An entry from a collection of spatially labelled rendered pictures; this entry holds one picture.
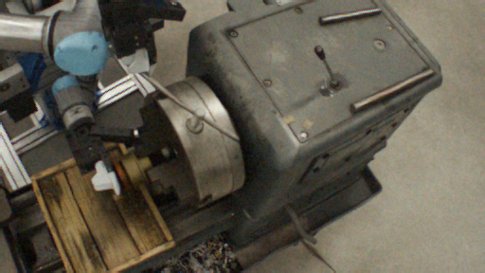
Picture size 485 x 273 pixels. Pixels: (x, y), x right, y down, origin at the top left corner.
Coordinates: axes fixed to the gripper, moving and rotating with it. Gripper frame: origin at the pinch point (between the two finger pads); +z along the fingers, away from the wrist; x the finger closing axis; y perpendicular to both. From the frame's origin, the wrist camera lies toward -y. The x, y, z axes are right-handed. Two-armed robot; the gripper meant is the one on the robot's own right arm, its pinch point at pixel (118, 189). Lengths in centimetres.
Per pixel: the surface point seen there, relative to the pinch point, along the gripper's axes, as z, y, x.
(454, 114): 6, -204, -108
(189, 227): 11.0, -15.0, -21.3
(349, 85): 7, -59, 18
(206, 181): 10.0, -18.0, 8.3
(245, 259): 23, -33, -54
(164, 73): -93, -57, -108
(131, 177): -0.3, -3.7, 2.8
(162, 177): 2.8, -10.5, 2.6
